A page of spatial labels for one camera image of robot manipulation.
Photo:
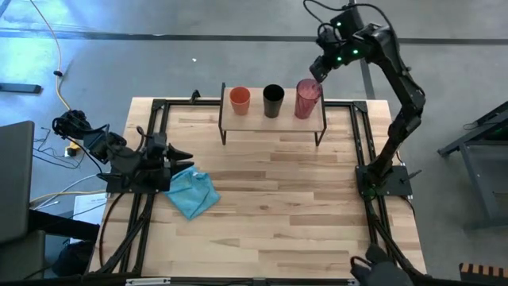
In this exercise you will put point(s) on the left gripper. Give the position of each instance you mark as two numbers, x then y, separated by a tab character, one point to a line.
157	171

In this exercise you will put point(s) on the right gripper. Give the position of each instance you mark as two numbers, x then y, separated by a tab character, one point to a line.
333	53

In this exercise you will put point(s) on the pink faceted plastic tumbler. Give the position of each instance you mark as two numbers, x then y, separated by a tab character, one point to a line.
307	101

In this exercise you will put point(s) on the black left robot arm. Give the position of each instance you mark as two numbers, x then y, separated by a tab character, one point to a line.
119	159

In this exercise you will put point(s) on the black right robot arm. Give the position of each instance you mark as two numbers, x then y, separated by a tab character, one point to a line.
405	95

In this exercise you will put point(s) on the wooden shelf with black legs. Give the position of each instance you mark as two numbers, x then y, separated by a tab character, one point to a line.
254	123

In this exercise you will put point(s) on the teal microfibre cloth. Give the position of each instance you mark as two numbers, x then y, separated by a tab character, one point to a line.
192	192

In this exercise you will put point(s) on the black cup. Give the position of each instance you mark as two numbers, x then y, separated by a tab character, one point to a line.
273	101

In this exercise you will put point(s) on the black clamp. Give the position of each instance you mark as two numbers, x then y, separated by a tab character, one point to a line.
195	96

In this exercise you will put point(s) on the orange cup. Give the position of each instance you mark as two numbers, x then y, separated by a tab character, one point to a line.
239	99

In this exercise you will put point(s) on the white paper sheet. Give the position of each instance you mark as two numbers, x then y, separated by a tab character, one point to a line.
89	210

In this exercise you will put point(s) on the yellow power plug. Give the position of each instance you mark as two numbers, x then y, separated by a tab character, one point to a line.
73	150

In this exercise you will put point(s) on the black bag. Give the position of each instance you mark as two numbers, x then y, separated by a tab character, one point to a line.
73	258

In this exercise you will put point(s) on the grey chair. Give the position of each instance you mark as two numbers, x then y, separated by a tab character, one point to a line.
16	178

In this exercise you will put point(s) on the black floor bar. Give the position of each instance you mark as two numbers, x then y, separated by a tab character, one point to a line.
20	87

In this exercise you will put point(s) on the grey metal cart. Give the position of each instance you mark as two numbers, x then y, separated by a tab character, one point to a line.
480	159

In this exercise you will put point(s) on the orange black striped block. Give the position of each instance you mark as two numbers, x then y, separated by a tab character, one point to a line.
484	273

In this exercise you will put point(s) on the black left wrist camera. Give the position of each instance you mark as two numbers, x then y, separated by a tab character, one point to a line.
157	141

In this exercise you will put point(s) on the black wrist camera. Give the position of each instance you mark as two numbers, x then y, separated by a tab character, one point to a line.
157	141
347	22

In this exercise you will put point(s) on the black aluminium frame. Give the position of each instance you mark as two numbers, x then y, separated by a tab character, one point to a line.
182	104

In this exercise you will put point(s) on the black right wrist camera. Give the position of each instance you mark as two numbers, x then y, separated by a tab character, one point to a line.
347	22

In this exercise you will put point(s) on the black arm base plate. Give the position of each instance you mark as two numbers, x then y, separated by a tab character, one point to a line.
397	182
107	186

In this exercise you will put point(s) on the silver metal bracket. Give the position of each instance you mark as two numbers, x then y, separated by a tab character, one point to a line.
147	281

